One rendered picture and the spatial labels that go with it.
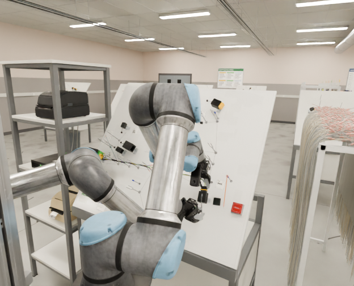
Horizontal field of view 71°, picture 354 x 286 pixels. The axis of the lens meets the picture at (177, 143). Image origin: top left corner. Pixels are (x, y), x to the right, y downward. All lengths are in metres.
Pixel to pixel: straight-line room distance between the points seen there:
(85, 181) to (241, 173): 0.86
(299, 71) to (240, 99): 10.70
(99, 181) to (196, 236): 0.72
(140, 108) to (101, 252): 0.40
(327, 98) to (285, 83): 7.81
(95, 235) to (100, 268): 0.09
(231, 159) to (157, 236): 0.93
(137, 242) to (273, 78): 11.90
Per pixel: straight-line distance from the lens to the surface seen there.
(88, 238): 0.66
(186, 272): 1.56
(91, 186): 0.86
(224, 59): 12.77
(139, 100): 0.75
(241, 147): 1.47
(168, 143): 0.67
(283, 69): 12.31
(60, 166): 0.96
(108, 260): 0.66
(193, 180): 1.23
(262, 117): 1.54
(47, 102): 1.96
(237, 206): 1.34
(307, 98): 4.54
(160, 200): 0.63
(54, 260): 2.53
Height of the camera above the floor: 1.74
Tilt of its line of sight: 14 degrees down
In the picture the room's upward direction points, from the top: 1 degrees clockwise
